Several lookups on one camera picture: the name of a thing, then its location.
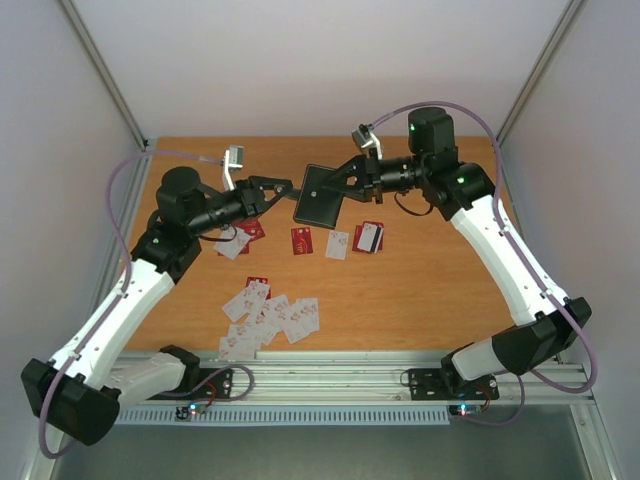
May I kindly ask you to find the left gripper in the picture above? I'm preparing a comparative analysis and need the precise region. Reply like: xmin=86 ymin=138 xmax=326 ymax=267
xmin=189 ymin=175 xmax=294 ymax=236

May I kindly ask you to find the black leather card holder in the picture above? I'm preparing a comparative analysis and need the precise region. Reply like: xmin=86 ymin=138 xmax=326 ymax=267
xmin=293 ymin=164 xmax=344 ymax=230

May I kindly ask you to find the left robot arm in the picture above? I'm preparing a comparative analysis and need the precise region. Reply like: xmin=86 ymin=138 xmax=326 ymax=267
xmin=21 ymin=166 xmax=293 ymax=459

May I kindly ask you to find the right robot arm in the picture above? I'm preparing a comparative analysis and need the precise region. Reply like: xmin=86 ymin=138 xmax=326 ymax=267
xmin=322 ymin=102 xmax=592 ymax=397

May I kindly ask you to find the red card left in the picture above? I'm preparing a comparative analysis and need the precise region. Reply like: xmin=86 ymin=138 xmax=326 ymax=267
xmin=235 ymin=218 xmax=266 ymax=254

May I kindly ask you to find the red card with white card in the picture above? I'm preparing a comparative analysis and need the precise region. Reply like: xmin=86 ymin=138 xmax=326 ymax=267
xmin=352 ymin=222 xmax=384 ymax=253

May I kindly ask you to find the red card centre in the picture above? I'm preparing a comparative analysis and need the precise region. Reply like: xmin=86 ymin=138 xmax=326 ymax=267
xmin=291 ymin=227 xmax=313 ymax=256

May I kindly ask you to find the white floral card centre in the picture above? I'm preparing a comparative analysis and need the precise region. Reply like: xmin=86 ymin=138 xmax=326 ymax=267
xmin=325 ymin=230 xmax=349 ymax=260

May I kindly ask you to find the white floral card left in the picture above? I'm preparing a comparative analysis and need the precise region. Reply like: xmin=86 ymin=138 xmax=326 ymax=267
xmin=214 ymin=227 xmax=251 ymax=260

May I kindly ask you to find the red card under pile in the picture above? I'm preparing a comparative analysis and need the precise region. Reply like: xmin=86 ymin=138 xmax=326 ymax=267
xmin=245 ymin=277 xmax=268 ymax=287

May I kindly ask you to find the white floral card pile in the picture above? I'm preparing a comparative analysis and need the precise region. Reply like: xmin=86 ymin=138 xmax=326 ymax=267
xmin=218 ymin=283 xmax=320 ymax=361

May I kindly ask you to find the left controller board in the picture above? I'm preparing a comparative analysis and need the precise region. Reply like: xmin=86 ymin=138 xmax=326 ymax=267
xmin=174 ymin=403 xmax=209 ymax=422

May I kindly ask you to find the controller board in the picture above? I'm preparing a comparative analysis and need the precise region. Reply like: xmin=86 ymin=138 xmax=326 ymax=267
xmin=448 ymin=403 xmax=489 ymax=417
xmin=174 ymin=403 xmax=209 ymax=422

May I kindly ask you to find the right controller board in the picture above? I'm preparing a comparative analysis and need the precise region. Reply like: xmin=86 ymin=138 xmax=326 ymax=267
xmin=448 ymin=403 xmax=489 ymax=417

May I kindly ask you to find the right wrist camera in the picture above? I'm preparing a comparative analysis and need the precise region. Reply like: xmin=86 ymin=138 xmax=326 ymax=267
xmin=351 ymin=124 xmax=383 ymax=161

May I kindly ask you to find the aluminium table edge rail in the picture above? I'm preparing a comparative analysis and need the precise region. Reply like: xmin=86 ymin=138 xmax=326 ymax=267
xmin=196 ymin=350 xmax=595 ymax=406

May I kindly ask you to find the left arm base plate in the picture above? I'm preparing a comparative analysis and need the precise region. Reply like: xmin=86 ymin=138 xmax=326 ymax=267
xmin=150 ymin=368 xmax=234 ymax=401

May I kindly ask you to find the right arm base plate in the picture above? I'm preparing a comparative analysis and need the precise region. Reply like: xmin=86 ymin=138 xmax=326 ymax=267
xmin=404 ymin=368 xmax=500 ymax=401

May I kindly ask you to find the grey slotted cable duct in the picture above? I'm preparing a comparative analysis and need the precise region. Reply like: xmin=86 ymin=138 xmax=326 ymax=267
xmin=116 ymin=405 xmax=450 ymax=428

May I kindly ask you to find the left frame post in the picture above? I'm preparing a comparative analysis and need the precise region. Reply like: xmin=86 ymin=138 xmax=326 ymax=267
xmin=57 ymin=0 xmax=148 ymax=150

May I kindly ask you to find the frame post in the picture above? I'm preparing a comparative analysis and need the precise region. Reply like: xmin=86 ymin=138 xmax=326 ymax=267
xmin=496 ymin=0 xmax=588 ymax=145
xmin=57 ymin=0 xmax=148 ymax=150

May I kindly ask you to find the right frame post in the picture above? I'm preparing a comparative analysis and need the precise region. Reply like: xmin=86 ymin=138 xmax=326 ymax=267
xmin=496 ymin=0 xmax=588 ymax=145

